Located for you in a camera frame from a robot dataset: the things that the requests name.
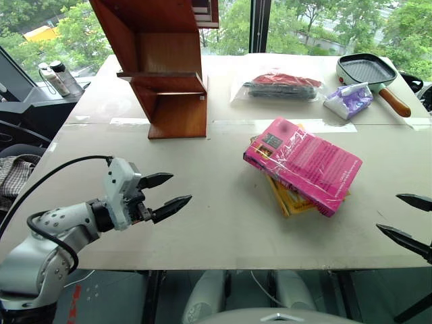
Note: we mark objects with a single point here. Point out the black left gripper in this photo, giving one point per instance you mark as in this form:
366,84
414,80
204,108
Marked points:
136,206

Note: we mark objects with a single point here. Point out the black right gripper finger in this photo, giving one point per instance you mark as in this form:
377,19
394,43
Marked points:
408,242
420,202

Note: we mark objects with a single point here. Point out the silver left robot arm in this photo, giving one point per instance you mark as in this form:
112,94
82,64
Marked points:
50,236

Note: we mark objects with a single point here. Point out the pink shrink-wrapped book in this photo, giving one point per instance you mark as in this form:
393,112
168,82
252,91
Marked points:
303,162

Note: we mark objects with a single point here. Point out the yellow book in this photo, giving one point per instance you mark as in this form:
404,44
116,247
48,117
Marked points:
287,200

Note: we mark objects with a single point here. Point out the wooden shelf stand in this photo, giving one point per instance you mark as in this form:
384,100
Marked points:
162,50

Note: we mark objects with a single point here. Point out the black table leg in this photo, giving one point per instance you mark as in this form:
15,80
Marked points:
153,297
347,297

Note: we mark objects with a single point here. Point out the silver robot leg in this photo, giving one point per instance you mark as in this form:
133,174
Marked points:
202,297
293,290

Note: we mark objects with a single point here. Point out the clear plastic bag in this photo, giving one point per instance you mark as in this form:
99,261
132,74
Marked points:
236,98

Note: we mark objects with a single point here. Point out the purple white packet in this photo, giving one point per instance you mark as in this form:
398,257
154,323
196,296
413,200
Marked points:
347,101

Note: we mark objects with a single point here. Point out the clear bottle black cap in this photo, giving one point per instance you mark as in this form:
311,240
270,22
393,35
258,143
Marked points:
69,81

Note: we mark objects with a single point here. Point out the silver robot torso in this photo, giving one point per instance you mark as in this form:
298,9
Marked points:
280,317

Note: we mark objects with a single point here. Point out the black side desk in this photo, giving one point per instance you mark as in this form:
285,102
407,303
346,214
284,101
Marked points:
37,114

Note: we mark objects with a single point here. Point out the plaid cloth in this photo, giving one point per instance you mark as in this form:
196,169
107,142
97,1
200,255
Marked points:
15,175

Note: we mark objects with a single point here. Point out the black chair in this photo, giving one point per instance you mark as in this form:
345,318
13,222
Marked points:
20,149

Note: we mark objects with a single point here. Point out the white water bottle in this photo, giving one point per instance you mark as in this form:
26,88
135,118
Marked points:
55,82

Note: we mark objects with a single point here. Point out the black folded item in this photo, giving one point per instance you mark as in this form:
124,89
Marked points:
280,92

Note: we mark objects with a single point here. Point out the red folded item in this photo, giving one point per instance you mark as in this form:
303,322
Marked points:
287,79

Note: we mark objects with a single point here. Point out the black monitor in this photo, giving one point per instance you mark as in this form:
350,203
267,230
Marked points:
13,81

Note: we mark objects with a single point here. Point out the yellow vehicle outside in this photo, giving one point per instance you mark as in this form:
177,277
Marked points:
40,33

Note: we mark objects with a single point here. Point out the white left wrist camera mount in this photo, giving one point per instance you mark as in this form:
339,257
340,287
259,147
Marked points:
118,189

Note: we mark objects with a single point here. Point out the black window frame post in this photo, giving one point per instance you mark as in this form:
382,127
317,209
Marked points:
259,23

